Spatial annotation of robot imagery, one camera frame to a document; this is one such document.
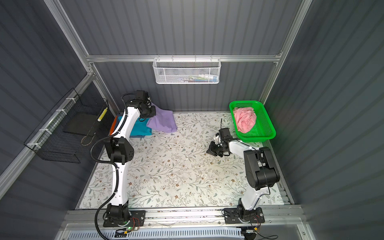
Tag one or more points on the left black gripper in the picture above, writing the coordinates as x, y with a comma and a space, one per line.
152, 113

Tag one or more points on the pink t-shirt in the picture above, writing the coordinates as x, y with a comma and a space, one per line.
245, 119

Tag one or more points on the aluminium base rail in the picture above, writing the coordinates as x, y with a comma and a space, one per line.
189, 217

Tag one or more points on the black wire basket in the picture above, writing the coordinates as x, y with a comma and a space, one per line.
70, 135

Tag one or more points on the white wire mesh basket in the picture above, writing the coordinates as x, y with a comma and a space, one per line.
187, 73

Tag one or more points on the floral table mat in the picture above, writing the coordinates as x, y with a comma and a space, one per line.
174, 170

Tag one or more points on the folded teal t-shirt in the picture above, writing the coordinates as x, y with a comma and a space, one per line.
140, 129

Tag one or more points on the purple t-shirt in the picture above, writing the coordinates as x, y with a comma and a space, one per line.
163, 121

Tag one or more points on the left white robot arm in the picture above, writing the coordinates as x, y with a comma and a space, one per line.
121, 152

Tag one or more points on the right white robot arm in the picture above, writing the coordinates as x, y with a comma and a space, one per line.
261, 173

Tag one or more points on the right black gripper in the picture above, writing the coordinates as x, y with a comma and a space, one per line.
211, 150

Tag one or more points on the green plastic basket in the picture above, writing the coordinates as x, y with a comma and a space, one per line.
263, 128

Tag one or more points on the folded orange t-shirt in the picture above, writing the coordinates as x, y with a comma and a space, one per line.
113, 126

